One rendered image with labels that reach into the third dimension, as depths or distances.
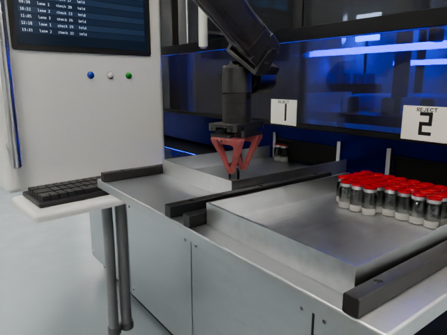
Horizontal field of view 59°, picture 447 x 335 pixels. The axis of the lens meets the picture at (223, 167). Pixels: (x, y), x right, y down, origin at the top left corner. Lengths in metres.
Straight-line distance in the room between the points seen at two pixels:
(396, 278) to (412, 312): 0.03
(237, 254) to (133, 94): 0.86
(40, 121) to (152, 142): 0.35
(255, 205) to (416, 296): 0.29
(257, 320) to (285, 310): 0.14
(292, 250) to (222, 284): 0.85
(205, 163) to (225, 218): 0.44
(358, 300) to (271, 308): 0.77
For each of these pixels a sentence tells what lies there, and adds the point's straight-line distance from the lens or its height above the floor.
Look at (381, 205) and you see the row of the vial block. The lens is 0.69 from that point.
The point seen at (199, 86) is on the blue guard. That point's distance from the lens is 1.24.
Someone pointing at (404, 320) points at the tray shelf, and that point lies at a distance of 0.42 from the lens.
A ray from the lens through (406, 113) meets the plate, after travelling 0.78.
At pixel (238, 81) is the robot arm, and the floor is 1.09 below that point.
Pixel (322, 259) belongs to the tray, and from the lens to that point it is 0.44.
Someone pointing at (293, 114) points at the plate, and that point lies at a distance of 0.94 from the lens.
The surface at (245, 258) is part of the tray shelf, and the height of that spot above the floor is 0.88.
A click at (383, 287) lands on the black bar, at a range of 0.42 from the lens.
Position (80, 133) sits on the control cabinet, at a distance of 1.21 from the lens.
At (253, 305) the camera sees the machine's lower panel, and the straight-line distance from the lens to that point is 1.21.
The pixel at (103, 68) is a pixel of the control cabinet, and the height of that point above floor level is 1.13.
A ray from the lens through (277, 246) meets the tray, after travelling 0.48.
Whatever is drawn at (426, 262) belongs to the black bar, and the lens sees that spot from 0.49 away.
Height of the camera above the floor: 1.09
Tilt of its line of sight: 12 degrees down
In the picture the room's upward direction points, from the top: straight up
